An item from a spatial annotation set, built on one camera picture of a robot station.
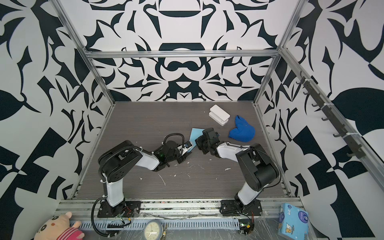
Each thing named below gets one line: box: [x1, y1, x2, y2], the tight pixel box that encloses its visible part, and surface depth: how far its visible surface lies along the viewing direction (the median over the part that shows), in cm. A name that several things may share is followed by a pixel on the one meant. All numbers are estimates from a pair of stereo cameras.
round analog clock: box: [143, 219, 162, 240], surface depth 67 cm
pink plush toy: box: [34, 212, 85, 240], surface depth 65 cm
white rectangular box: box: [208, 104, 231, 127], surface depth 108 cm
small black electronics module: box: [238, 219, 255, 236], surface depth 73 cm
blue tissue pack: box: [277, 203, 310, 240], surface depth 69 cm
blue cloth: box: [228, 115, 256, 143], surface depth 104 cm
